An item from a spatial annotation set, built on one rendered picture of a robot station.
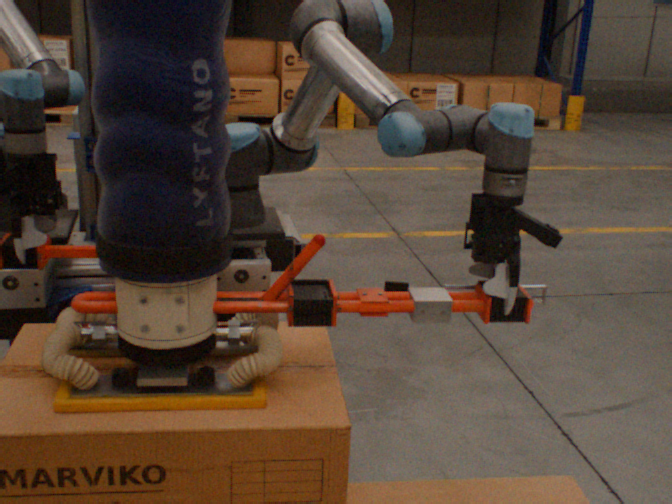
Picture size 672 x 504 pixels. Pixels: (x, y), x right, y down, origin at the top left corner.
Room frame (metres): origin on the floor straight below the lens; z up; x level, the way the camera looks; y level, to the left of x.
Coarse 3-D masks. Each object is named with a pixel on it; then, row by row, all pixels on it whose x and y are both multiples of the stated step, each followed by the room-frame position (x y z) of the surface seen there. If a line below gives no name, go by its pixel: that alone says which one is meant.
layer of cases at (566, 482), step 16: (432, 480) 1.51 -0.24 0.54; (448, 480) 1.52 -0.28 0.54; (464, 480) 1.52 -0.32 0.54; (480, 480) 1.52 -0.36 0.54; (496, 480) 1.52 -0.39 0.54; (512, 480) 1.53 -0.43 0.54; (528, 480) 1.53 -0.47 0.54; (544, 480) 1.53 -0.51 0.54; (560, 480) 1.54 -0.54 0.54; (352, 496) 1.44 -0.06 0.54; (368, 496) 1.44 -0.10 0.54; (384, 496) 1.45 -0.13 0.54; (400, 496) 1.45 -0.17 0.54; (416, 496) 1.45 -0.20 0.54; (432, 496) 1.45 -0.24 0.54; (448, 496) 1.46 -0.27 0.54; (464, 496) 1.46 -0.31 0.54; (480, 496) 1.46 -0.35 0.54; (496, 496) 1.47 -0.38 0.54; (512, 496) 1.47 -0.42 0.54; (528, 496) 1.47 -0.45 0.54; (544, 496) 1.47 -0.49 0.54; (560, 496) 1.48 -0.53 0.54; (576, 496) 1.48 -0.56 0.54
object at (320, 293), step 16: (288, 288) 1.27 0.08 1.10; (304, 288) 1.30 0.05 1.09; (320, 288) 1.30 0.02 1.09; (288, 304) 1.24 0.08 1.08; (304, 304) 1.23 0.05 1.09; (320, 304) 1.23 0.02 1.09; (336, 304) 1.24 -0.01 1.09; (288, 320) 1.23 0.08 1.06; (304, 320) 1.23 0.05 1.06; (320, 320) 1.23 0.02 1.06
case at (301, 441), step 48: (48, 336) 1.35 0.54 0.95; (288, 336) 1.40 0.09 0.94; (0, 384) 1.16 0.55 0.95; (48, 384) 1.17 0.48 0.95; (288, 384) 1.21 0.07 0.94; (336, 384) 1.22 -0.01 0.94; (0, 432) 1.02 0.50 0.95; (48, 432) 1.03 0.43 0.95; (96, 432) 1.04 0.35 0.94; (144, 432) 1.05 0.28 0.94; (192, 432) 1.05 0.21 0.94; (240, 432) 1.06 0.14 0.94; (288, 432) 1.08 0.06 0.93; (336, 432) 1.09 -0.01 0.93; (0, 480) 1.01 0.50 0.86; (48, 480) 1.02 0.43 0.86; (96, 480) 1.03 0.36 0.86; (144, 480) 1.04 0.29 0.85; (192, 480) 1.05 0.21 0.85; (240, 480) 1.06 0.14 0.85; (288, 480) 1.08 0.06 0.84; (336, 480) 1.09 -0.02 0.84
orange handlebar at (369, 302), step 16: (48, 256) 1.46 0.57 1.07; (64, 256) 1.46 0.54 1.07; (80, 256) 1.47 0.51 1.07; (96, 256) 1.47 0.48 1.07; (368, 288) 1.32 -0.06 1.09; (80, 304) 1.20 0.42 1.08; (96, 304) 1.20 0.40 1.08; (112, 304) 1.21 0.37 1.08; (224, 304) 1.23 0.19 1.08; (240, 304) 1.24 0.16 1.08; (256, 304) 1.24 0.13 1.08; (272, 304) 1.24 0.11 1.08; (352, 304) 1.26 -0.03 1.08; (368, 304) 1.27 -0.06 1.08; (384, 304) 1.27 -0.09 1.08; (400, 304) 1.27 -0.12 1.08; (464, 304) 1.29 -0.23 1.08; (480, 304) 1.29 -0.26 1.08
